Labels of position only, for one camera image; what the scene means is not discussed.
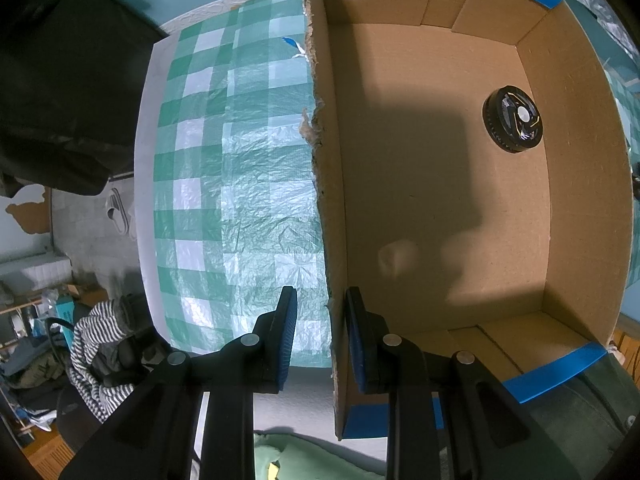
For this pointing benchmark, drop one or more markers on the dark green garment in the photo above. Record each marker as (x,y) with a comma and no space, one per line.
(575,410)

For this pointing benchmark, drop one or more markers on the light green cloth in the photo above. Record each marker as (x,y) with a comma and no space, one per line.
(320,460)

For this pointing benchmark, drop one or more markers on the green checkered tablecloth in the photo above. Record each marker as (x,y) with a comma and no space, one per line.
(240,160)

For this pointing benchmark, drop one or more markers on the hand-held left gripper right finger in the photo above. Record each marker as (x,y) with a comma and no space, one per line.
(356,341)

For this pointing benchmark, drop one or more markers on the white slipper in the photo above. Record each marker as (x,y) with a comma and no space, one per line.
(118,210)

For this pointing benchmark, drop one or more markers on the brown cardboard box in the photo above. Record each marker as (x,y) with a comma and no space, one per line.
(425,170)

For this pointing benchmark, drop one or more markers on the white storage box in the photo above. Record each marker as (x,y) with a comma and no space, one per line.
(35,272)

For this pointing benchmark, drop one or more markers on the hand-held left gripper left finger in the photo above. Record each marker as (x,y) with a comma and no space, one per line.
(288,331)

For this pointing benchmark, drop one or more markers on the blue tape scrap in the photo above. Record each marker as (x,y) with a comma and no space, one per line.
(296,47)

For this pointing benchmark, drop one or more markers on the black chair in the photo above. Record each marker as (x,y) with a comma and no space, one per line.
(75,420)

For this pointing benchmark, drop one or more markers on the striped cloth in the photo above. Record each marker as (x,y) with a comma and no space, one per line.
(92,340)

